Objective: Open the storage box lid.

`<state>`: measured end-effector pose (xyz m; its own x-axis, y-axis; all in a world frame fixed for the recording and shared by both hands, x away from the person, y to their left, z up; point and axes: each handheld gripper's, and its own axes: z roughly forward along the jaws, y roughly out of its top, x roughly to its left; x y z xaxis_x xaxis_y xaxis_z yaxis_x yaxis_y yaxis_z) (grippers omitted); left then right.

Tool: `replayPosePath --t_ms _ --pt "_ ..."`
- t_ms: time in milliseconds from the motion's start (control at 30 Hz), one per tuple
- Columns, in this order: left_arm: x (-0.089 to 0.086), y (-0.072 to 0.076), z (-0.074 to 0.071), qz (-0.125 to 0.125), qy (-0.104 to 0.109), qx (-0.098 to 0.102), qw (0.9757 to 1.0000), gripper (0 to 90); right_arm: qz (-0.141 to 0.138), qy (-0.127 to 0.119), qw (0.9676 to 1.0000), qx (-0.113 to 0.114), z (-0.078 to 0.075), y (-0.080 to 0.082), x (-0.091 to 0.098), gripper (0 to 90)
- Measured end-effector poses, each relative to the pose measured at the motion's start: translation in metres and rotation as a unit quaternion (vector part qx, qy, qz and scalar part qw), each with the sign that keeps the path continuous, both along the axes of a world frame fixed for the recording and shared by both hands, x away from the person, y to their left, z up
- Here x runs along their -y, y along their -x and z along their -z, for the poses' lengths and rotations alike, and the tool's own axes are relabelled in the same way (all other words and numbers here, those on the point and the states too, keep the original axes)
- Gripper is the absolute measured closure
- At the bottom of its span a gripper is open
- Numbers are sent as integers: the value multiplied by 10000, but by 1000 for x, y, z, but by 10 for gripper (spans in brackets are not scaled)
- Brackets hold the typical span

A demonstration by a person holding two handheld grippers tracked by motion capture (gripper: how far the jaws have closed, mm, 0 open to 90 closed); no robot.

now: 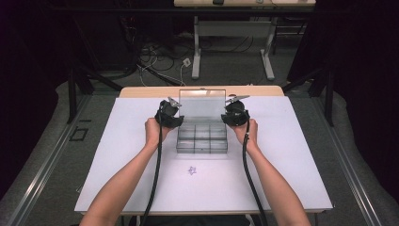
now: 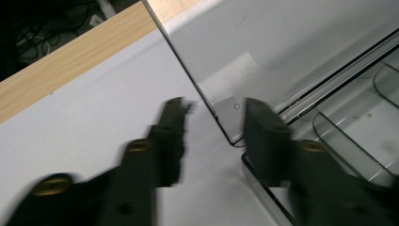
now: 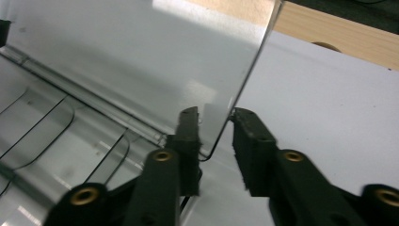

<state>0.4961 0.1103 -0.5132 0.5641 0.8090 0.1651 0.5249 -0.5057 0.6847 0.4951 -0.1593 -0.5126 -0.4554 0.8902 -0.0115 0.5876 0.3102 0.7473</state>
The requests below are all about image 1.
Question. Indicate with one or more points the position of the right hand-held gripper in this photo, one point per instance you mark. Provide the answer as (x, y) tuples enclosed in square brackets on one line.
[(236, 114)]

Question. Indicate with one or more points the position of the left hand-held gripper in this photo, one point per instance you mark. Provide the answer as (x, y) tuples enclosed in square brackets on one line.
[(169, 117)]

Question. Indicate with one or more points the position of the clear plastic compartment box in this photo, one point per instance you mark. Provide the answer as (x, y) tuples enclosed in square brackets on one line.
[(202, 138)]

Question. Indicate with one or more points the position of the purple star-shaped clip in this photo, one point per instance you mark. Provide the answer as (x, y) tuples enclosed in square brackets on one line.
[(192, 170)]

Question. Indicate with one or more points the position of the person's left hand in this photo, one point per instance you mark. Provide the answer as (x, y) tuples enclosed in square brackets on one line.
[(153, 133)]

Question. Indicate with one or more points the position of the person's right hand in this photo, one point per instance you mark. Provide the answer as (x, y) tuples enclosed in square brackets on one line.
[(251, 135)]

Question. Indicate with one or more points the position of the white power plug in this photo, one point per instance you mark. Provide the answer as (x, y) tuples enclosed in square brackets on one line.
[(186, 62)]

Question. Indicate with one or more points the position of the white table cover sheet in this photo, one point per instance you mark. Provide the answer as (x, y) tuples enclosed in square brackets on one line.
[(125, 157)]

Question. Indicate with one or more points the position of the white-legged background desk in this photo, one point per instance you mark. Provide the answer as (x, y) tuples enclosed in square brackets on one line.
[(232, 28)]

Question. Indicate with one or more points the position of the black metal stand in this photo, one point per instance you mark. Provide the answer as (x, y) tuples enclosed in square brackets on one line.
[(328, 97), (72, 94)]

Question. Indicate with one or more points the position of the person's dark clothing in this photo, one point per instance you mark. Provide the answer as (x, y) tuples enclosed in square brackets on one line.
[(194, 220)]

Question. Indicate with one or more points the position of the aluminium floor rail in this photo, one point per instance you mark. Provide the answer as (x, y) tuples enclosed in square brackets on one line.
[(47, 160), (348, 169)]

